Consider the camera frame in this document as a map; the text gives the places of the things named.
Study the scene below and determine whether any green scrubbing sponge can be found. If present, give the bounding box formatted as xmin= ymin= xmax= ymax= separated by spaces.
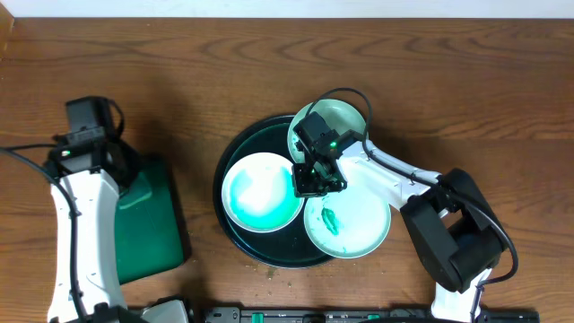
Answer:
xmin=117 ymin=171 xmax=152 ymax=210

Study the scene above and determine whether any white plate with green stain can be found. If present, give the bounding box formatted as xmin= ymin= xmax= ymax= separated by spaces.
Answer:
xmin=221 ymin=153 xmax=305 ymax=233

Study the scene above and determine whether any black rectangular water tray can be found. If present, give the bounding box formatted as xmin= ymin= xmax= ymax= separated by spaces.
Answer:
xmin=115 ymin=157 xmax=186 ymax=284

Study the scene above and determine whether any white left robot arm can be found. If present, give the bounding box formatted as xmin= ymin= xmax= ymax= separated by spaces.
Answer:
xmin=46 ymin=131 xmax=140 ymax=322

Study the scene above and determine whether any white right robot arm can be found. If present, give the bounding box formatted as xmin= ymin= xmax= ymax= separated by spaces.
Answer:
xmin=293 ymin=130 xmax=518 ymax=322

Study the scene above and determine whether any round black serving tray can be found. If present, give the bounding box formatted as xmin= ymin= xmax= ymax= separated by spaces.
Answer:
xmin=213 ymin=115 xmax=334 ymax=268

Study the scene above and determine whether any mint green plate right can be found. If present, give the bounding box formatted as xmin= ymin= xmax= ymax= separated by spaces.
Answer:
xmin=303 ymin=187 xmax=391 ymax=258

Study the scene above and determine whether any mint green plate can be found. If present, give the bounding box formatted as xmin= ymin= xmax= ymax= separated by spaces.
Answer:
xmin=303 ymin=187 xmax=391 ymax=258
xmin=287 ymin=99 xmax=366 ymax=163

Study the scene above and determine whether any mint green plate top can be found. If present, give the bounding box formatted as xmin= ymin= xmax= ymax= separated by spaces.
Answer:
xmin=287 ymin=99 xmax=366 ymax=163

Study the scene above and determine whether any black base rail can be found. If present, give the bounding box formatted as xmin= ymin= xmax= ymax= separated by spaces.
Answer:
xmin=134 ymin=305 xmax=541 ymax=323

